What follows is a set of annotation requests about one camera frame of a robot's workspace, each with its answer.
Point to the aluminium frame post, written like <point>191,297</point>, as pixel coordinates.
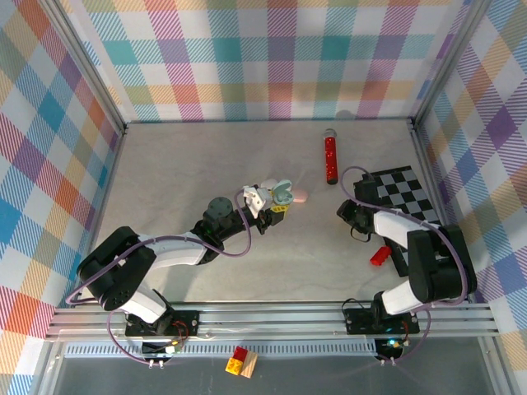
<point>88,66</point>
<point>449,61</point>

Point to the left black controller board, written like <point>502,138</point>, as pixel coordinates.
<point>156,349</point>

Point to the aluminium table side rail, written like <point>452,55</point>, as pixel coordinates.
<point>421,148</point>
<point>109,185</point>

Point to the right black controller board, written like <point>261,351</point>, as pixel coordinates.
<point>387,349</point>

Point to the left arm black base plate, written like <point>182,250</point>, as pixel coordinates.
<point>185,325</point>

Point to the yellow building brick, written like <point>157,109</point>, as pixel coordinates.
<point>234,366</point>

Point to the black grey chessboard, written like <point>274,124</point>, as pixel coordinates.
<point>403,193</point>

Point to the wooden block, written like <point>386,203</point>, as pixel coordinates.
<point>250,368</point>

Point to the black controller board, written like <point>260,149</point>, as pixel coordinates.
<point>387,349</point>
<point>156,349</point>

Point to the mint earbud case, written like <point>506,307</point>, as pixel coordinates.
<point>283,193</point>

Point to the red glitter toy microphone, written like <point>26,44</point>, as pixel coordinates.
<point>330,156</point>

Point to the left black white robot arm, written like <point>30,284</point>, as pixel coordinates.
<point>115,271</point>

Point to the long red building brick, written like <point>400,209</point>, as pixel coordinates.
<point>379,256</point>

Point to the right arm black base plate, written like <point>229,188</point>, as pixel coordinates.
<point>358,323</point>

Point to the pink earbud case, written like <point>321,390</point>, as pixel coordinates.
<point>300,196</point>

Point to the long aluminium base rail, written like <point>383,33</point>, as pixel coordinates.
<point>267,319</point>

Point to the square red building brick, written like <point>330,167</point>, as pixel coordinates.
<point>240,354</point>

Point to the white oval earbud case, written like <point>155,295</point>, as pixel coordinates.
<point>267,183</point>

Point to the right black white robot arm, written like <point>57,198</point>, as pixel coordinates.
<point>436,263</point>

